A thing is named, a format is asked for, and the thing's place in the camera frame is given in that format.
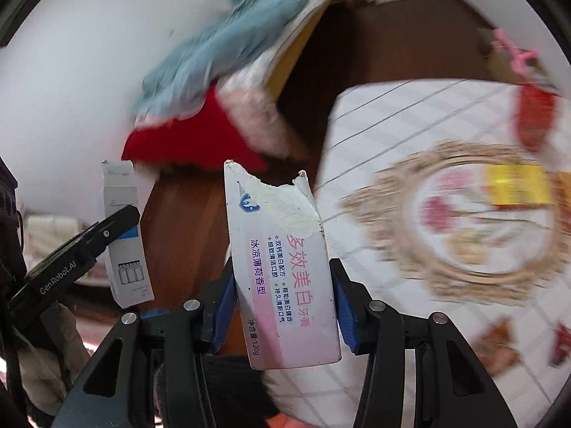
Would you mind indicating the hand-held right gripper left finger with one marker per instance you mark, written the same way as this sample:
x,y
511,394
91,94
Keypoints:
x,y
223,305

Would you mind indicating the torn white toothpaste box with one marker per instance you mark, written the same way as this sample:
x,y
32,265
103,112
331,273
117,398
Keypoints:
x,y
285,276

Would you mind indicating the small white blue carton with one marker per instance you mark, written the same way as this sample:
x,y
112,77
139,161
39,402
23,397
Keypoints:
x,y
127,249

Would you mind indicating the pink clip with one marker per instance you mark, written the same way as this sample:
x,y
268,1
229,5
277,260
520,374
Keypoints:
x,y
513,51

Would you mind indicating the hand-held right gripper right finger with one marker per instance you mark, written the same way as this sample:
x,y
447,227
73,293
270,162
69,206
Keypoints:
x,y
345,312

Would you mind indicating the light blue fluffy towel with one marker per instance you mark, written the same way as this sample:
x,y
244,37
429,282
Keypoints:
x,y
223,49

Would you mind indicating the yellow packet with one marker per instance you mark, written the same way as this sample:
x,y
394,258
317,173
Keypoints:
x,y
517,185

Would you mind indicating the small red wrapper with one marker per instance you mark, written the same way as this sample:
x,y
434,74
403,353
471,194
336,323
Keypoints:
x,y
562,343

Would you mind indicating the yellow board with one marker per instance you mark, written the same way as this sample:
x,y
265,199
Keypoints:
x,y
294,40

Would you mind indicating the brown snack wrapper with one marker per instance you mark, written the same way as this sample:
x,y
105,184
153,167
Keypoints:
x,y
497,347

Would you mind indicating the beige cloth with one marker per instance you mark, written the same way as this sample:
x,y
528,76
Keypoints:
x,y
49,356

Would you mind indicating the round woven floral placemat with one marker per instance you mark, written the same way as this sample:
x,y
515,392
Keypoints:
x,y
459,258

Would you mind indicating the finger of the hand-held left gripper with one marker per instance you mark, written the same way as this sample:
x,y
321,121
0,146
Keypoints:
x,y
111,227

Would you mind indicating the red packet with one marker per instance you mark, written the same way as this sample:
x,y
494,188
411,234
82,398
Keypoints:
x,y
535,116

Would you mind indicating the white pink fluffy cloth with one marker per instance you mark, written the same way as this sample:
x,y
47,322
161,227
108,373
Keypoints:
x,y
254,107

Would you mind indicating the red cloth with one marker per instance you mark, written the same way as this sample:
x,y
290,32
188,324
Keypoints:
x,y
192,138

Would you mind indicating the white checked tablecloth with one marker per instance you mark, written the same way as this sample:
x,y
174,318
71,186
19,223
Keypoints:
x,y
383,111

